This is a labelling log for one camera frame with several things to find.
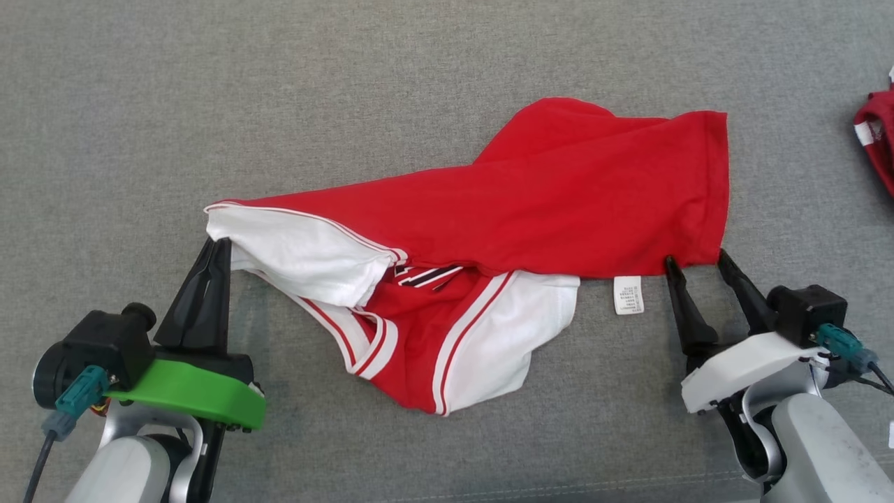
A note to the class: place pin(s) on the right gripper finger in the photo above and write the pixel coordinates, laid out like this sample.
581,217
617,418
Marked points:
693,321
751,300

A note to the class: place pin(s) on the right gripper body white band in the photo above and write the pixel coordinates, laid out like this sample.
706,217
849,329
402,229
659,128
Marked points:
747,367

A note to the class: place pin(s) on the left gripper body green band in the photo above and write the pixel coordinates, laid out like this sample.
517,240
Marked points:
202,395

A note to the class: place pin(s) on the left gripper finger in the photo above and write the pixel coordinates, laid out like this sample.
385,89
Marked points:
221,307
187,314

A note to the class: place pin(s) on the red shirt with white sleeves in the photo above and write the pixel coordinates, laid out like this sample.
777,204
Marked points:
559,202

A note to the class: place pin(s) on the red Bulls 23 jersey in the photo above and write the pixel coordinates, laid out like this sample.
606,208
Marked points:
881,140

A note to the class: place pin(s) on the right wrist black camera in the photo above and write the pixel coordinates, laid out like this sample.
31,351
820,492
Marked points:
807,311

